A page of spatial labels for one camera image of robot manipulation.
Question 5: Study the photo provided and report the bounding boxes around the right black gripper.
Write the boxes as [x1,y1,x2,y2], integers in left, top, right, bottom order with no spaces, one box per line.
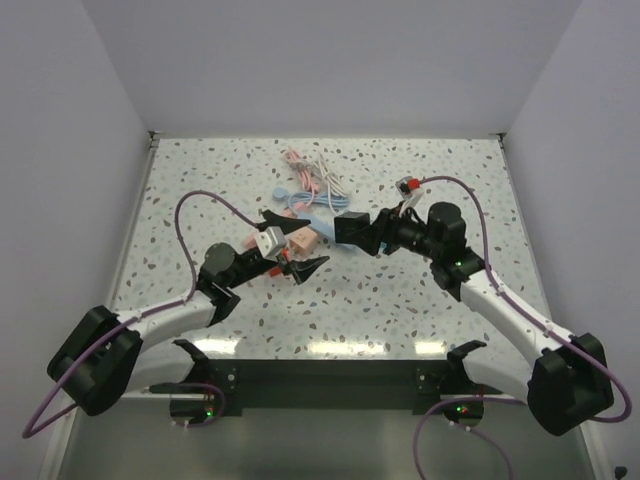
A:
[347,202,441,261]

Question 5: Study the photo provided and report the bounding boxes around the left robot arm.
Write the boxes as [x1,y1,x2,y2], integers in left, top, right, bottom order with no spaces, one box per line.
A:
[47,210,327,416]

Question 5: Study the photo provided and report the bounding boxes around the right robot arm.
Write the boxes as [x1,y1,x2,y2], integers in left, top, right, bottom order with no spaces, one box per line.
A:
[334,202,614,436]

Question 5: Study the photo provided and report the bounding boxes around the pink power strip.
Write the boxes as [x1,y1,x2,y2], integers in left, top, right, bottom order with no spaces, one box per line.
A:
[288,227,319,258]

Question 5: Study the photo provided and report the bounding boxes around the light blue power strip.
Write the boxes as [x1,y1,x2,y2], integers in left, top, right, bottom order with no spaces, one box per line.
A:
[297,211,355,251]

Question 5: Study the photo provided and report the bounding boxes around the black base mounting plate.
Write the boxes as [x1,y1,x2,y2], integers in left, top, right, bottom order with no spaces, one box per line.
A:
[150,340,486,424]

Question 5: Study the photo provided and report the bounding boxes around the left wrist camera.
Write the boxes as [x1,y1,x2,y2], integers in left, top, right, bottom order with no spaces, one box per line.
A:
[254,227,287,261]

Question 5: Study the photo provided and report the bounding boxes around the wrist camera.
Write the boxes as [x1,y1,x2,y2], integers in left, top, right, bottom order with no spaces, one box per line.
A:
[254,227,287,261]
[395,176,425,215]

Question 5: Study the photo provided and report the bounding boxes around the blue coiled cord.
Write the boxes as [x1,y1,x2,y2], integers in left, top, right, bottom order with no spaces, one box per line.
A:
[271,185,351,212]

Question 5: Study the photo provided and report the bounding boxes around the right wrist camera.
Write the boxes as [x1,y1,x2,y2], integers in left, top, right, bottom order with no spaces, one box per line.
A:
[395,176,425,215]

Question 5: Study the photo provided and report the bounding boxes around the white coiled cord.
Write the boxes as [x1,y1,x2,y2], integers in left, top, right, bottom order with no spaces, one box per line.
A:
[312,153,354,199]

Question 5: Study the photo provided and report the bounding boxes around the pink coiled cord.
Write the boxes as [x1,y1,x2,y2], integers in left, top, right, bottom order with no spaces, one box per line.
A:
[283,145,326,195]

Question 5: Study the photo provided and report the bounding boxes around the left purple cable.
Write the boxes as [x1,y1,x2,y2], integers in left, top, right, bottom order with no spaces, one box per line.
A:
[22,192,266,440]

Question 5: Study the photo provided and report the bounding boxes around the purple cable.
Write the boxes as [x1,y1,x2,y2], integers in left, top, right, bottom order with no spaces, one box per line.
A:
[22,192,266,440]
[414,175,630,480]

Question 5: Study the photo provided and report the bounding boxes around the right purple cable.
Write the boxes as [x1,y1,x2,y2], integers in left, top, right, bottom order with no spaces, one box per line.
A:
[414,175,630,480]

